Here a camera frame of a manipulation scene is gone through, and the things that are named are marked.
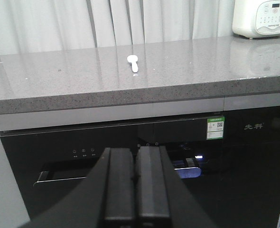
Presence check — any white blender base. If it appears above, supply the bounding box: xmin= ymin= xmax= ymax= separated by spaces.
xmin=232 ymin=0 xmax=280 ymax=38

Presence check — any green white energy label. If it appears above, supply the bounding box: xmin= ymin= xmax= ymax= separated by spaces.
xmin=206 ymin=116 xmax=225 ymax=140

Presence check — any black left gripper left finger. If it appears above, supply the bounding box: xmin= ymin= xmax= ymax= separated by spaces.
xmin=23 ymin=148 xmax=136 ymax=228

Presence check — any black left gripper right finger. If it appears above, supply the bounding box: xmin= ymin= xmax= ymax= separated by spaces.
xmin=136 ymin=146 xmax=216 ymax=228

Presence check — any white ceramic spoon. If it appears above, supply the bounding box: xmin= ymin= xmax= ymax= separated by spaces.
xmin=127 ymin=55 xmax=139 ymax=73

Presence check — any black built-in dishwasher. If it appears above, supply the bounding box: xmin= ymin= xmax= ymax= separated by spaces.
xmin=0 ymin=109 xmax=280 ymax=228

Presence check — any grey white curtain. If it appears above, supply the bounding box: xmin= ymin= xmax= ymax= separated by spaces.
xmin=0 ymin=0 xmax=234 ymax=55

